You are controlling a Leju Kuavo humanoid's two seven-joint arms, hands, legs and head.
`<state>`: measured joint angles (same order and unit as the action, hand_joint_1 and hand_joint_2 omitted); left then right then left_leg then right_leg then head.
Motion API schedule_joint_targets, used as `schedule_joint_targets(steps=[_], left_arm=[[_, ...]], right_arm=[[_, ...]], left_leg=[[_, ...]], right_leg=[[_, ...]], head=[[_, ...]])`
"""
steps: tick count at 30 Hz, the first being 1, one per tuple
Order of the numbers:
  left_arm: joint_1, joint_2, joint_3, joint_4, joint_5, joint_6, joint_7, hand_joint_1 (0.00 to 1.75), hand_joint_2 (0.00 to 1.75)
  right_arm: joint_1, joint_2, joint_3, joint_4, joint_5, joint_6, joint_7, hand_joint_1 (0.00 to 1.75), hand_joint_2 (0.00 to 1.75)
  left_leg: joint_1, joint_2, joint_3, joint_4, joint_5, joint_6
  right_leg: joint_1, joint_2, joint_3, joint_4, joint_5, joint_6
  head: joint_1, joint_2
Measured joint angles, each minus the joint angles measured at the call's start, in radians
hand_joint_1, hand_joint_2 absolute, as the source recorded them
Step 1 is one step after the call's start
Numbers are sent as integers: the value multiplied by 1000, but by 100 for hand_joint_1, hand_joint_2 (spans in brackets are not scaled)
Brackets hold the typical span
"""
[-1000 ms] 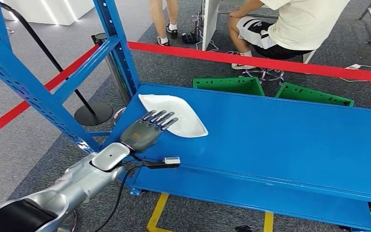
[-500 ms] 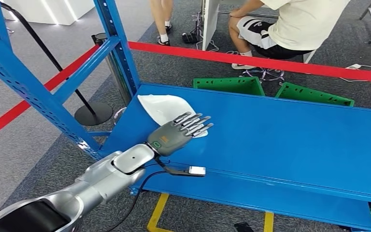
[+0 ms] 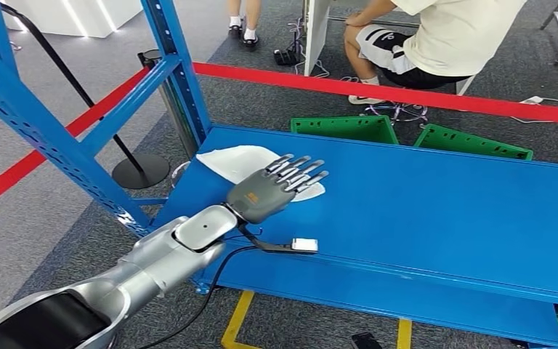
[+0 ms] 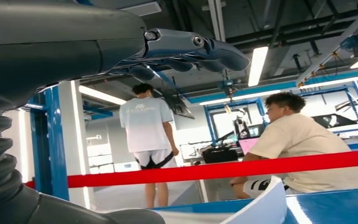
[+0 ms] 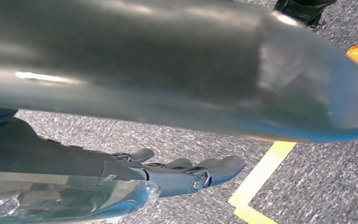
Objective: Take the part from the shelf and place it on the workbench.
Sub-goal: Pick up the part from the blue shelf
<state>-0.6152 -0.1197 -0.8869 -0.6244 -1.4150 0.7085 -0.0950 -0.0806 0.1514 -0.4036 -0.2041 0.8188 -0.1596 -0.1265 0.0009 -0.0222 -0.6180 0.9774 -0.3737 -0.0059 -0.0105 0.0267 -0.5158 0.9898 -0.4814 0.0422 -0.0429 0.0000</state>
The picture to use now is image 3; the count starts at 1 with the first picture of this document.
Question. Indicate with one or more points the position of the black floor device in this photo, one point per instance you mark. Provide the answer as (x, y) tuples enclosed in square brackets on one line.
[(286, 58)]

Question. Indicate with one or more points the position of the white desk panel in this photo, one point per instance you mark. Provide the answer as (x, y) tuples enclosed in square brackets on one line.
[(316, 38)]

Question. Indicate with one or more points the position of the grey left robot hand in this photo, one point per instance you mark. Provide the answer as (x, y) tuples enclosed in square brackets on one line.
[(264, 197)]

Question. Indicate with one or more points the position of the thin black post round base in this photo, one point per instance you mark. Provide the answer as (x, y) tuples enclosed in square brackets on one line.
[(140, 172)]

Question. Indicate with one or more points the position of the standing person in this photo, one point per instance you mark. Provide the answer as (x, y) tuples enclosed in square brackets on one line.
[(250, 14)]

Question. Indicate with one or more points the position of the white curved plastic shell part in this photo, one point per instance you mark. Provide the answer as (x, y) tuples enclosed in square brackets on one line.
[(231, 164)]

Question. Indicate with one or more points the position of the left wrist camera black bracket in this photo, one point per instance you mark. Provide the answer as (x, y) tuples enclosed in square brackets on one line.
[(304, 244)]

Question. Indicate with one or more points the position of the seated person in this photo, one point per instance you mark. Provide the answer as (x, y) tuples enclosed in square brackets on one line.
[(457, 38)]

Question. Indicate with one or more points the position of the red barrier belt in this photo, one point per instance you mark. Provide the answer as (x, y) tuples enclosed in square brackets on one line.
[(14, 173), (404, 95)]

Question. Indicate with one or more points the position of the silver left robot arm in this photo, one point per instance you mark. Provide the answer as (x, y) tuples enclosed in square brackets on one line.
[(163, 265)]

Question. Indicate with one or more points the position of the blue metal shelf board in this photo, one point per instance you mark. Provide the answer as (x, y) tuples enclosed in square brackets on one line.
[(356, 301), (428, 207)]

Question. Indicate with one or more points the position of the white power strip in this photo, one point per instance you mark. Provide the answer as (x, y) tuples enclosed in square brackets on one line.
[(530, 100)]

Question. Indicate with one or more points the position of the blue metal shelf rack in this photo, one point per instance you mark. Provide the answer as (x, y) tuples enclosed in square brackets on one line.
[(43, 130)]

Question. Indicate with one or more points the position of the black stool chrome base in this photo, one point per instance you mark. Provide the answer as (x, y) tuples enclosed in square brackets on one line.
[(399, 111)]

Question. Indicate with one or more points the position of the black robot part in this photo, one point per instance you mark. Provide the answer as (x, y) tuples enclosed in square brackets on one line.
[(365, 342)]

